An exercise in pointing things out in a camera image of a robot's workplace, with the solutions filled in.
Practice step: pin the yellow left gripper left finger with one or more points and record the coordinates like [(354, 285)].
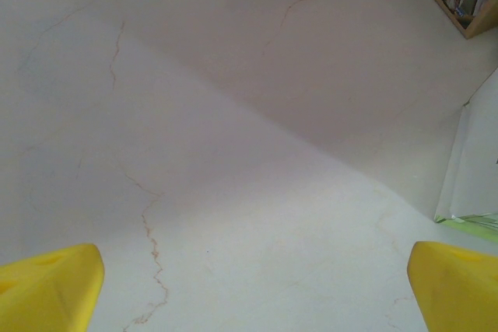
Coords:
[(46, 293)]

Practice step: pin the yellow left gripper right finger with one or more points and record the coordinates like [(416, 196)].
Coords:
[(459, 293)]

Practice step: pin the white paper takeout bag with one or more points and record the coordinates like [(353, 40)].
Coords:
[(474, 161)]

